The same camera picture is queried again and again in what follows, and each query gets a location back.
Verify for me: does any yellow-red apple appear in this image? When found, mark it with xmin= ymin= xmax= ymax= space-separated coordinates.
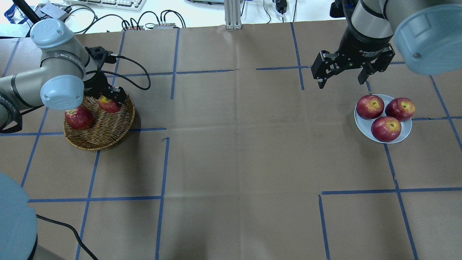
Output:
xmin=97 ymin=95 xmax=122 ymax=113

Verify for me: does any white keyboard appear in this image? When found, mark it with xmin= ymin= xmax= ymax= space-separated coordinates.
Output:
xmin=65 ymin=0 xmax=147 ymax=11

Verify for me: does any brown wicker basket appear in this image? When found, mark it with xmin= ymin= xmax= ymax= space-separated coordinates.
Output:
xmin=63 ymin=94 xmax=135 ymax=150

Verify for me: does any aluminium frame post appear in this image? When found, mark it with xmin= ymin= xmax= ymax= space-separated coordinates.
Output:
xmin=224 ymin=0 xmax=242 ymax=30

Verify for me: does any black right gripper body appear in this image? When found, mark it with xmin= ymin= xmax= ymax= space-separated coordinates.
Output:
xmin=337 ymin=27 xmax=395 ymax=71

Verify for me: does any red apple on plate side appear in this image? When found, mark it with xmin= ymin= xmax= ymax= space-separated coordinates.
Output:
xmin=385 ymin=97 xmax=416 ymax=122

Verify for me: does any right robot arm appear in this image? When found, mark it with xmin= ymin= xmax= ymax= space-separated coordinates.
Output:
xmin=311 ymin=0 xmax=462 ymax=89

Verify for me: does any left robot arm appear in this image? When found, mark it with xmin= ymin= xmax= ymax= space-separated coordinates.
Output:
xmin=0 ymin=19 xmax=127 ymax=134

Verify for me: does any red apple on plate front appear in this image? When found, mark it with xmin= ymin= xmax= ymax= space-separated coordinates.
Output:
xmin=371 ymin=116 xmax=402 ymax=143

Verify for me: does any red apple on plate back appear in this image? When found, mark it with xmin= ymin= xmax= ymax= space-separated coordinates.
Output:
xmin=356 ymin=95 xmax=385 ymax=120

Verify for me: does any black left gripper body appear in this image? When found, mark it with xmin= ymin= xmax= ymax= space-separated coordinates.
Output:
xmin=84 ymin=72 xmax=110 ymax=98

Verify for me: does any black braided cable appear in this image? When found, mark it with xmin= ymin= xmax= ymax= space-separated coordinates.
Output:
xmin=87 ymin=54 xmax=151 ymax=91

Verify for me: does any dark red apple in basket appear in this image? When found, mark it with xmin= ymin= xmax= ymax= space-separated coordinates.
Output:
xmin=65 ymin=106 xmax=95 ymax=130

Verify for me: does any light blue plate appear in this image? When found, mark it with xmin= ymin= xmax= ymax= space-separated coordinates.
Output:
xmin=354 ymin=94 xmax=416 ymax=144

